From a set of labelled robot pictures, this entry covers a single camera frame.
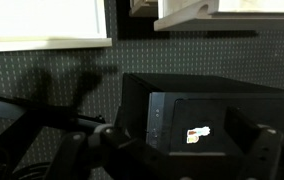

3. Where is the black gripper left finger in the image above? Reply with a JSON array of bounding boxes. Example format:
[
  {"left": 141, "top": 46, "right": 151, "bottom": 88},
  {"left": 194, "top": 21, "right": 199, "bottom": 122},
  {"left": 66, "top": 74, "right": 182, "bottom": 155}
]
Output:
[{"left": 43, "top": 106, "right": 183, "bottom": 180}]

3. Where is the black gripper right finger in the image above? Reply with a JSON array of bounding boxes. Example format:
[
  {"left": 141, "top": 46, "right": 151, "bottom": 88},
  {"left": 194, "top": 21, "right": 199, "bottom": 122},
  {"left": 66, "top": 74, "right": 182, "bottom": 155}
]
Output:
[{"left": 223, "top": 106, "right": 284, "bottom": 180}]

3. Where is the light wooden drawer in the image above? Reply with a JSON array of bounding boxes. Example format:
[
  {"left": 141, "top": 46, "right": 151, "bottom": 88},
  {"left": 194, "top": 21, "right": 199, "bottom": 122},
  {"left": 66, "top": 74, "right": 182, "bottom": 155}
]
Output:
[
  {"left": 153, "top": 0, "right": 284, "bottom": 33},
  {"left": 128, "top": 0, "right": 160, "bottom": 18},
  {"left": 0, "top": 0, "right": 114, "bottom": 53}
]

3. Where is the small colourful sticker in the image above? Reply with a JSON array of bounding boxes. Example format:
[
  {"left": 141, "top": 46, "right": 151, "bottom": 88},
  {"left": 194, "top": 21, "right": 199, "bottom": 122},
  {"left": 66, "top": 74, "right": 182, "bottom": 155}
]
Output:
[{"left": 185, "top": 126, "right": 212, "bottom": 145}]

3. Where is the black computer tower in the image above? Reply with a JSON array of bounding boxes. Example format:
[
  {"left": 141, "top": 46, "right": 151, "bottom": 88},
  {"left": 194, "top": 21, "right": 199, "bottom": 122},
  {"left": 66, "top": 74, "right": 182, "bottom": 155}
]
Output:
[{"left": 120, "top": 72, "right": 284, "bottom": 158}]

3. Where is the black camera cable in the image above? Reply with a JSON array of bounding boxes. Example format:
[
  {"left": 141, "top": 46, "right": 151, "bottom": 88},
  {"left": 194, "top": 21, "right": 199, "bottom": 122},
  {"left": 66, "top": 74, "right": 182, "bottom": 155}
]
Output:
[{"left": 0, "top": 143, "right": 55, "bottom": 180}]

